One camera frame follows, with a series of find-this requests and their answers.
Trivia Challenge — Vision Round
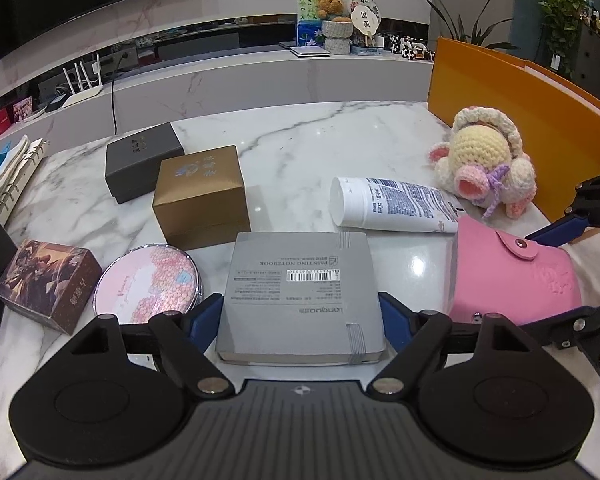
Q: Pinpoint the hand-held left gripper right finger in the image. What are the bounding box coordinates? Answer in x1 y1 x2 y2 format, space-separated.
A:
369 292 541 397

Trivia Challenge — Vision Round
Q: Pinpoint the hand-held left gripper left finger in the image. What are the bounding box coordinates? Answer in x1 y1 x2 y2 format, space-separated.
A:
70 294 231 397

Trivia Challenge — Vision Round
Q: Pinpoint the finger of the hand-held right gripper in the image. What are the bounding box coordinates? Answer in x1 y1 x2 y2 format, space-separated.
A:
525 285 600 385
525 170 600 248

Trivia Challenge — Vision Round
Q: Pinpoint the pink card wallet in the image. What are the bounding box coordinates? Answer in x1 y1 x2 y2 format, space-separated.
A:
450 216 583 328

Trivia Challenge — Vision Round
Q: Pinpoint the grey notebook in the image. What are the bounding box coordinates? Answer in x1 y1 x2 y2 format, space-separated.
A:
215 231 387 366

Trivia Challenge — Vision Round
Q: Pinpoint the gold box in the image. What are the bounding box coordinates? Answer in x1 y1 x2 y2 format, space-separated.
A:
151 145 252 252

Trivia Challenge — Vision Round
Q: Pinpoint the orange cardboard box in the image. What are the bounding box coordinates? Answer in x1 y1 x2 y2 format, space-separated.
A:
426 36 600 223

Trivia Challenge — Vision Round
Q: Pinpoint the illustrated card box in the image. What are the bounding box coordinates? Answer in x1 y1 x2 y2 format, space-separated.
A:
0 239 103 336

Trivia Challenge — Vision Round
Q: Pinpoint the round pink floral tin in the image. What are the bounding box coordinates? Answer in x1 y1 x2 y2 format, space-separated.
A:
92 243 199 328

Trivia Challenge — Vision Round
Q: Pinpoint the cream crochet doll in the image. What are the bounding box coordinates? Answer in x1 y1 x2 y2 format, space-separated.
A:
426 105 537 220

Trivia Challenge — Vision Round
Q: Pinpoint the white tube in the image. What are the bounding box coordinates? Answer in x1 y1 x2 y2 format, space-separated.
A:
329 176 466 235

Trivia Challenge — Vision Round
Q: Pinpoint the dark grey box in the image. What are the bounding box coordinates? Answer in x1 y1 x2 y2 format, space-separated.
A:
104 121 186 205

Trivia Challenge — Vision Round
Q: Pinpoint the steel cabinet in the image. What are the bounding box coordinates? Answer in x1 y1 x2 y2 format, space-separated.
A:
570 25 600 106

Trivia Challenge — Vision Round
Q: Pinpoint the hanging vine plant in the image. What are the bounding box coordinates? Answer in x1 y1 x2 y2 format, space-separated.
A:
532 0 593 81

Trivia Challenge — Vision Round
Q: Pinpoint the potted orchid plant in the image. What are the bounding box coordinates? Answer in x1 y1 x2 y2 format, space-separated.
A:
422 0 518 51

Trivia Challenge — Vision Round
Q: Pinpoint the checkered toy car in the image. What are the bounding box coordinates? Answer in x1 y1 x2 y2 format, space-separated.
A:
385 34 436 62

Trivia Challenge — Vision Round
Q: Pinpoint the white marble tv stand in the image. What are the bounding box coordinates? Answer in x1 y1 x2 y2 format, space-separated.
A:
0 10 436 196

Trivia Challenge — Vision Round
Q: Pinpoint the white router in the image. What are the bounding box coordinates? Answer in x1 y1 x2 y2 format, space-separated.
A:
60 60 104 108

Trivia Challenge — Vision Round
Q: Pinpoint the small photo card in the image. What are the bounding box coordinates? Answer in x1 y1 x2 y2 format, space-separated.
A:
12 96 34 123

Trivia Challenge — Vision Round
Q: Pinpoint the round paper fan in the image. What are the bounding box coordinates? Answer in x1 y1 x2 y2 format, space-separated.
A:
349 0 383 48

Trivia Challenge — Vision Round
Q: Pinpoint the brown teddy bear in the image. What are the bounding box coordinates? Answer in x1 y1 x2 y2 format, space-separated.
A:
314 0 346 23

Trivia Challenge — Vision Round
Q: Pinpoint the black power cable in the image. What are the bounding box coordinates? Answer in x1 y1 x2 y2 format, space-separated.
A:
110 57 119 136

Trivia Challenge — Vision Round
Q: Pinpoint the ring binder notebook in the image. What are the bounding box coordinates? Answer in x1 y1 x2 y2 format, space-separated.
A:
0 135 50 223

